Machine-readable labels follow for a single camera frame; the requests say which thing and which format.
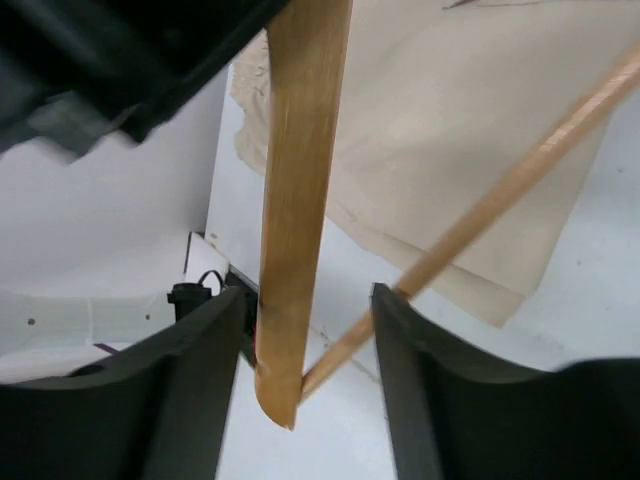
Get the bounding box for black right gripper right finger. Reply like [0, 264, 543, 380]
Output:
[371, 284, 639, 479]

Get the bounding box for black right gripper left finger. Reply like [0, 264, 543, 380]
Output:
[1, 288, 245, 480]

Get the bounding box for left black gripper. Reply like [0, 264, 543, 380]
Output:
[1, 0, 283, 159]

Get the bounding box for wooden clothes hanger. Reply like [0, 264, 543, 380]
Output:
[255, 1, 639, 429]

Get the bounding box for beige trousers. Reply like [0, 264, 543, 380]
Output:
[231, 1, 639, 326]

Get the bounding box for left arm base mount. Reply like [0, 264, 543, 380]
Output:
[167, 232, 258, 367]

